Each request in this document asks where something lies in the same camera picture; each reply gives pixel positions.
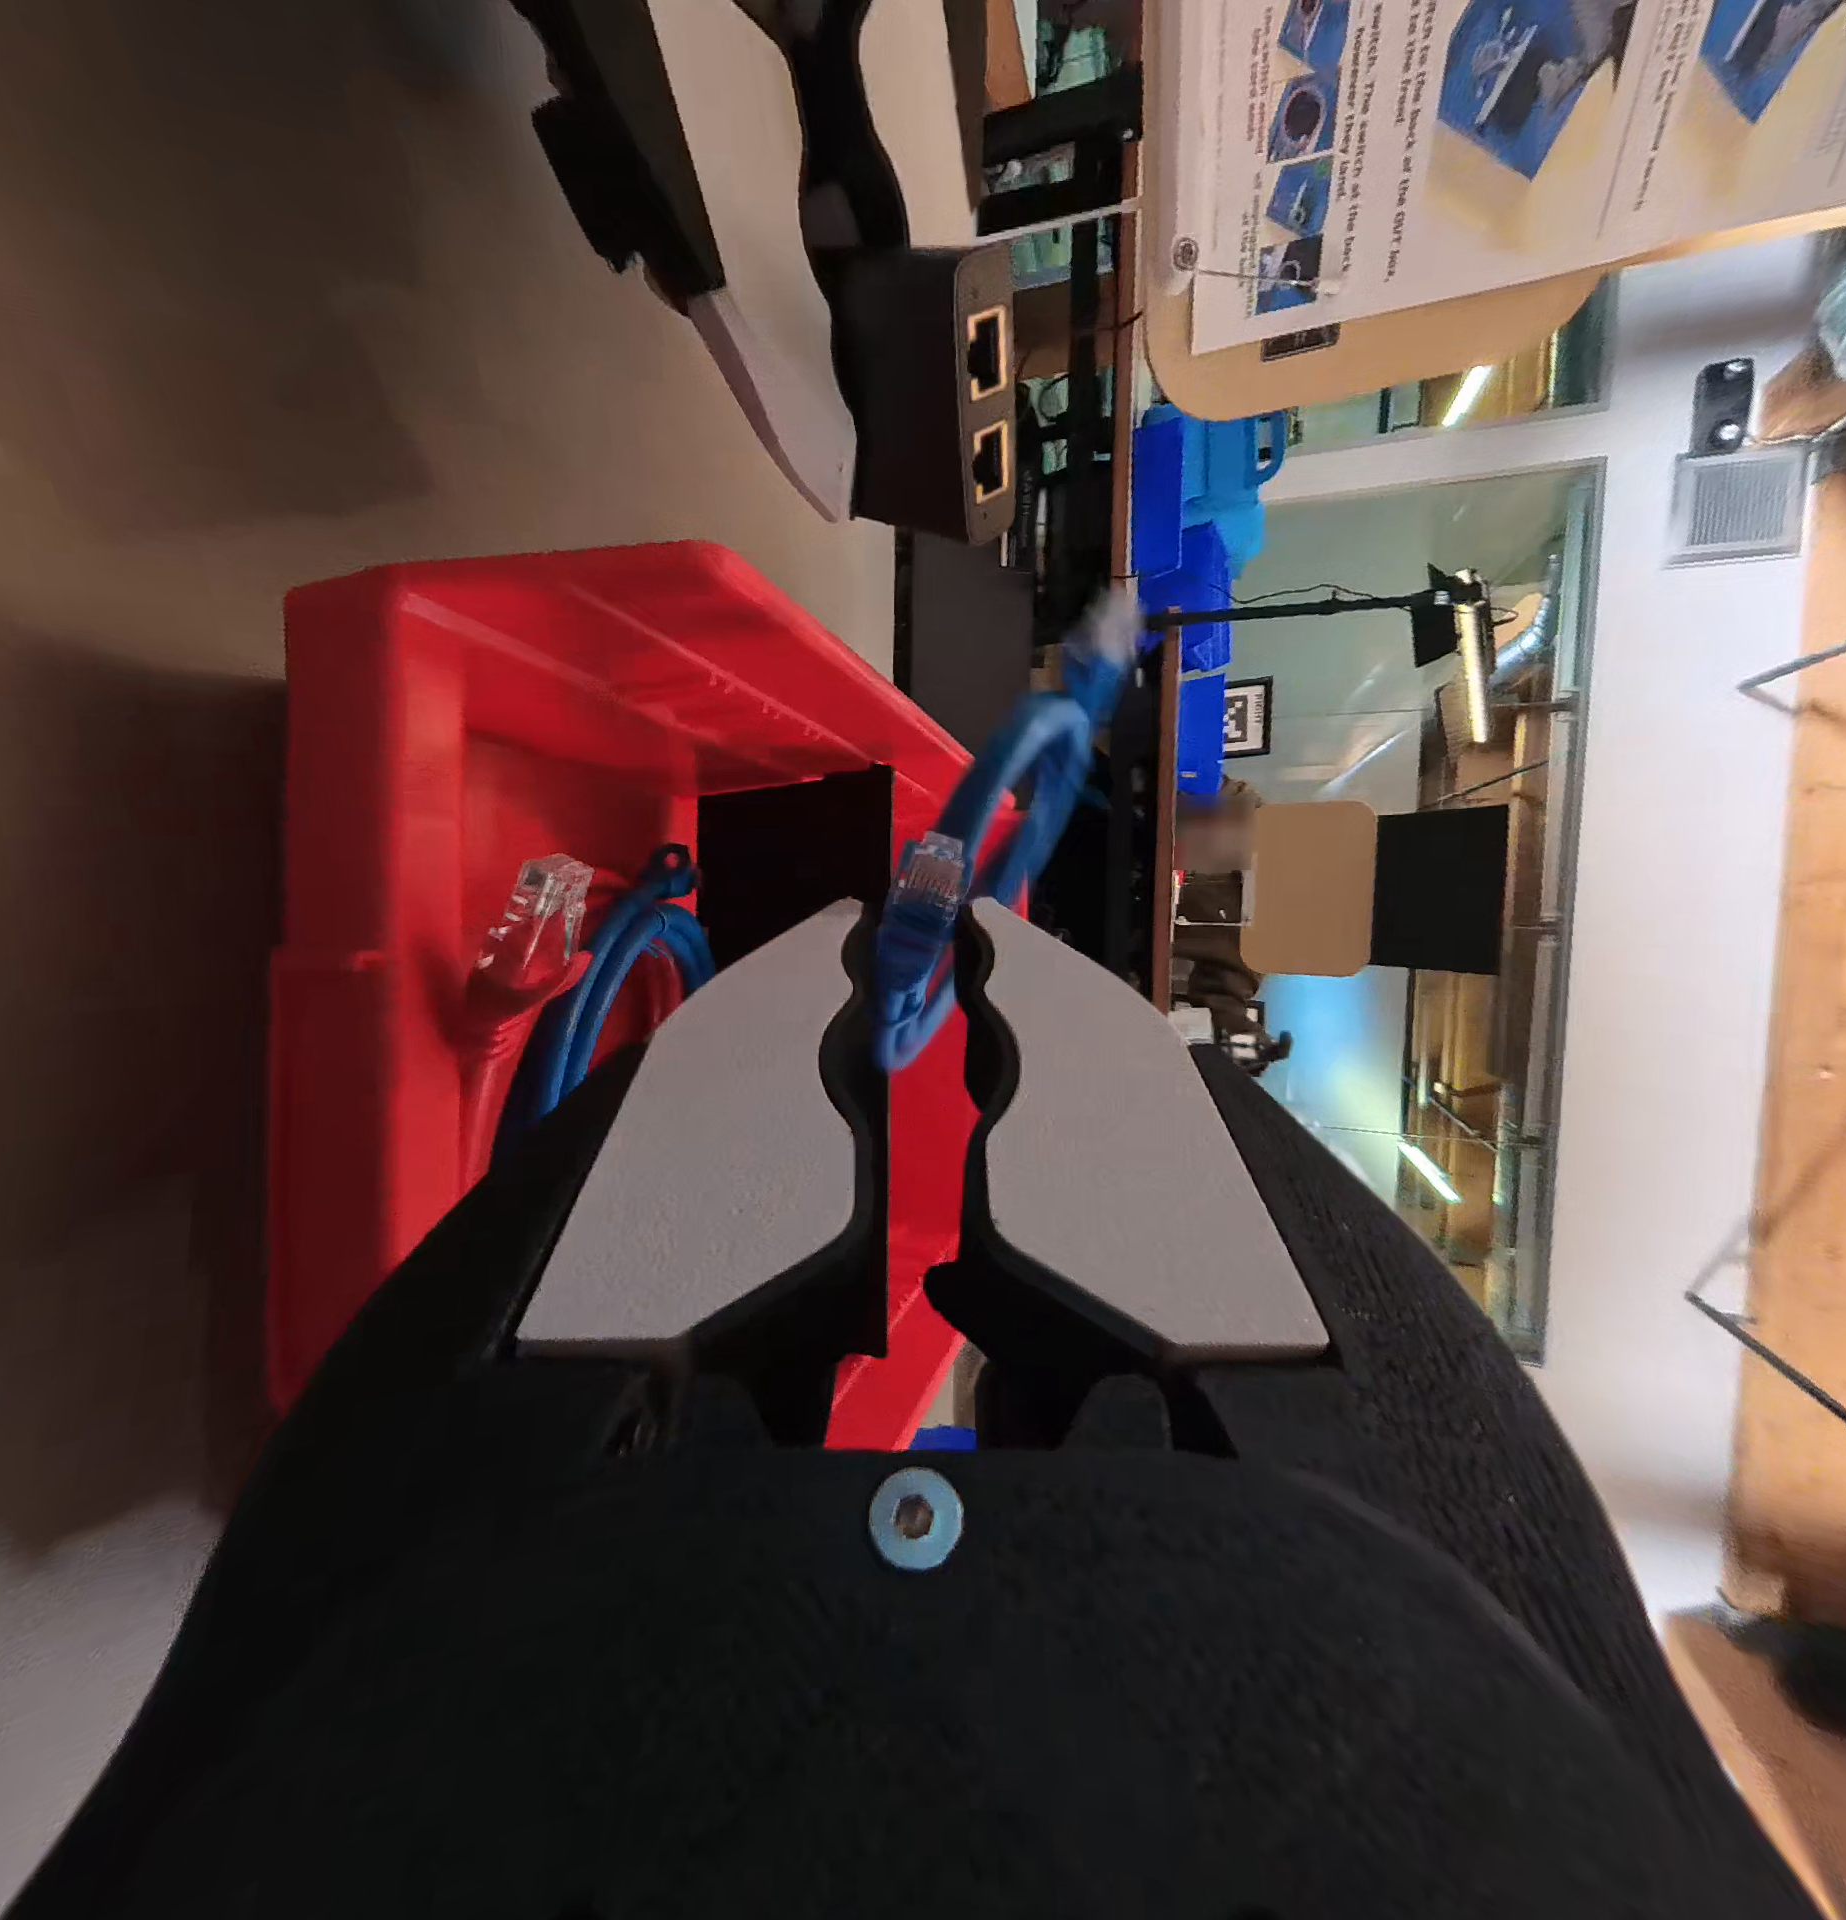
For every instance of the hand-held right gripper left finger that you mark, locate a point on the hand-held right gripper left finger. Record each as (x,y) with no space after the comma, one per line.
(701,1187)

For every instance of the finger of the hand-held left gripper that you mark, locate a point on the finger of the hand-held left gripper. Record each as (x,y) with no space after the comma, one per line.
(939,91)
(797,420)

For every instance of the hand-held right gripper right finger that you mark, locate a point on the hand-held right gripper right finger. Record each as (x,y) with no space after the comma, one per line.
(1134,1201)

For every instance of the black ethernet adapter box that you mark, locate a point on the black ethernet adapter box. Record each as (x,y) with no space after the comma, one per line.
(902,391)

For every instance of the red plastic bin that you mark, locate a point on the red plastic bin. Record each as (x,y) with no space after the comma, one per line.
(412,750)

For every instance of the black flat box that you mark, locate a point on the black flat box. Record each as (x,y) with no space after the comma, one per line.
(962,614)

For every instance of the black bin divider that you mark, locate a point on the black bin divider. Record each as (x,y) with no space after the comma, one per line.
(787,856)

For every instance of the light blue plastic crate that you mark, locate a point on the light blue plastic crate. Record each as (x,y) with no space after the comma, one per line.
(1208,467)

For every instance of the tan sheet holder board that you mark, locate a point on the tan sheet holder board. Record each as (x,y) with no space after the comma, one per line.
(1313,374)

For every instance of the fiducial marker board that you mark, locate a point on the fiducial marker board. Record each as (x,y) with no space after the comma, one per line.
(1249,718)

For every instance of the black tripod light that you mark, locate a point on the black tripod light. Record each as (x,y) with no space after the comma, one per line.
(1448,630)

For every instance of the wooden column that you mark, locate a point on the wooden column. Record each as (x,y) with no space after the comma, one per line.
(1823,1051)

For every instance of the metal ceiling pipe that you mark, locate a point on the metal ceiling pipe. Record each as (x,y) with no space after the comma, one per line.
(1809,659)

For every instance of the black wall panel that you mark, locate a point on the black wall panel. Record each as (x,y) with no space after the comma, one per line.
(1443,892)

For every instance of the grey wall vent grille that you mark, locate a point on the grey wall vent grille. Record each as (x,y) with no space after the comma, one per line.
(1736,506)

